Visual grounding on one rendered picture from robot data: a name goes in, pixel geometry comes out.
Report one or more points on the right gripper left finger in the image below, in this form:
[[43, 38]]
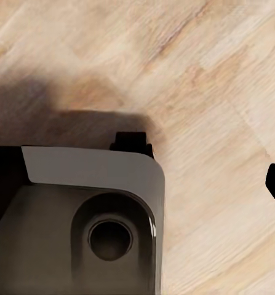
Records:
[[10, 184]]

